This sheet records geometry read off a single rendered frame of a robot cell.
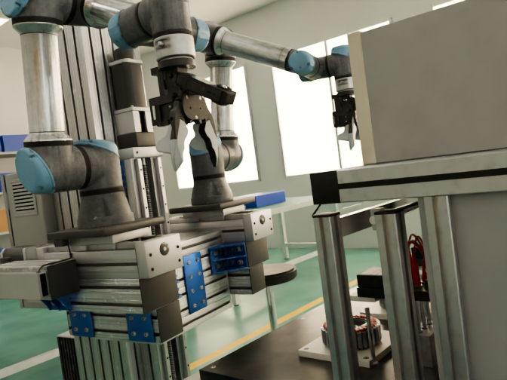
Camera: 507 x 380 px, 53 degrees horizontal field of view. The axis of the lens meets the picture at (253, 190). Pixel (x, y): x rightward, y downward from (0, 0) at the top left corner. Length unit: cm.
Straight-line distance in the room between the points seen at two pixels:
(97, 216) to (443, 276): 95
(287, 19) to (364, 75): 618
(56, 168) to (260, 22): 610
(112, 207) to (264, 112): 581
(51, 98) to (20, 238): 71
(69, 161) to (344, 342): 84
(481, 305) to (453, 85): 29
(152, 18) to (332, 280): 57
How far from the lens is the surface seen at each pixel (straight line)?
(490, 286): 67
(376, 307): 123
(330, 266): 75
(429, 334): 92
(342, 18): 652
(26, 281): 144
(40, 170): 130
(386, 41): 80
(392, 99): 79
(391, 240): 70
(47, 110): 134
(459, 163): 64
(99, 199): 139
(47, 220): 180
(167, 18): 98
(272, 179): 706
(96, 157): 139
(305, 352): 100
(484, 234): 65
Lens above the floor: 113
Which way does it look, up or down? 2 degrees down
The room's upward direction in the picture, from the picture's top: 8 degrees counter-clockwise
